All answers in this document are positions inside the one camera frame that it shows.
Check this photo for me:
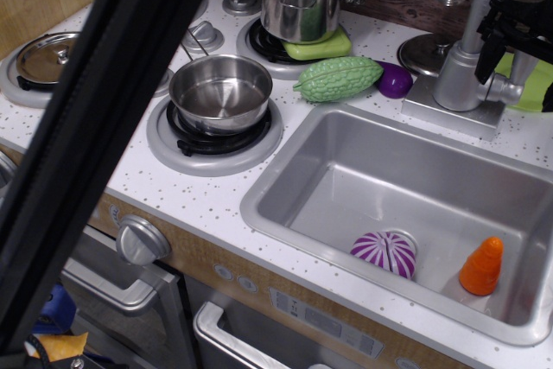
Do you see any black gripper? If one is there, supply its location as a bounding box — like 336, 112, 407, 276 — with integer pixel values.
475, 0, 553, 112

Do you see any silver faucet lever handle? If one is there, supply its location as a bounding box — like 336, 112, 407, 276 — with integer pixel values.
483, 51, 538, 105

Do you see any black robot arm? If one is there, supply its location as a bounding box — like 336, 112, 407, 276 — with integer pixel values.
1, 0, 552, 368

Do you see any lime green plate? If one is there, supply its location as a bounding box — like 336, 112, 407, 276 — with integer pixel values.
495, 52, 553, 112

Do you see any silver toy faucet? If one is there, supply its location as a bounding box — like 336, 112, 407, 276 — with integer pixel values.
402, 0, 506, 141

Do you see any steel lid behind faucet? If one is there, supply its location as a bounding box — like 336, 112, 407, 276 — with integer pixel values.
397, 34, 456, 77

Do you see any purple eggplant toy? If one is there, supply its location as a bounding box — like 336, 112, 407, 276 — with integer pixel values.
376, 60, 413, 99

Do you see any green sponge toy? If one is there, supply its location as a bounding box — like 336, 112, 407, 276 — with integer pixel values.
281, 26, 352, 61

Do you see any green bitter melon toy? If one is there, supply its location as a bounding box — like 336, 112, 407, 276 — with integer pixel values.
293, 56, 384, 103

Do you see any orange carrot toy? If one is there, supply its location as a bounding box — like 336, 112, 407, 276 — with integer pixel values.
459, 237, 504, 296

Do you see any purple striped onion toy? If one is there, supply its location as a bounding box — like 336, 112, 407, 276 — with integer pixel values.
350, 232, 416, 279

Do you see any back right stove burner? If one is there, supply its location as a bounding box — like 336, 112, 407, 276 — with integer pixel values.
236, 17, 325, 80

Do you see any stove burner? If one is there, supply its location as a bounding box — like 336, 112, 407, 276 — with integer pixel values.
1, 42, 59, 109
146, 99, 283, 177
236, 17, 325, 80

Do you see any silver stove knob back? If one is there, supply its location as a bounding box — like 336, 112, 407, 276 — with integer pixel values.
222, 0, 262, 16

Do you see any silver stove knob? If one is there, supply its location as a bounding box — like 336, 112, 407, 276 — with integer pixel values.
222, 0, 262, 16
181, 21, 225, 54

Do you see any front right stove burner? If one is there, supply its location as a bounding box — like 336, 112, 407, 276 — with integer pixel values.
146, 99, 283, 177

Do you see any steel saucepan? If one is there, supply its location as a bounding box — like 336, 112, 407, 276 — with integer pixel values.
169, 42, 273, 136

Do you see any silver stove knob middle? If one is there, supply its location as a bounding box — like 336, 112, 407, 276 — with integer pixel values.
181, 21, 225, 54

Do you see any silver oven knob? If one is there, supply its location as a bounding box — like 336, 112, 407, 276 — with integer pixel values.
116, 214, 172, 266

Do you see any steel lid on burner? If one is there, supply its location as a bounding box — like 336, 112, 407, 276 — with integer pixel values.
16, 32, 80, 89

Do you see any front left stove burner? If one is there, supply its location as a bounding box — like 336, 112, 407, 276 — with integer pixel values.
1, 42, 59, 109

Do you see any blue object on floor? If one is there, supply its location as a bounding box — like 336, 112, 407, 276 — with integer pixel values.
33, 283, 77, 334

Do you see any yellow cloth on floor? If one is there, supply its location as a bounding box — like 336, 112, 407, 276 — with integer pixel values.
38, 332, 88, 362

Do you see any silver dishwasher door handle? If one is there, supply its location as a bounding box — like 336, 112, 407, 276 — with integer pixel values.
193, 302, 288, 368

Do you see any silver oven door handle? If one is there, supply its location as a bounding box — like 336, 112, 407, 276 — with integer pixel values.
61, 260, 158, 316

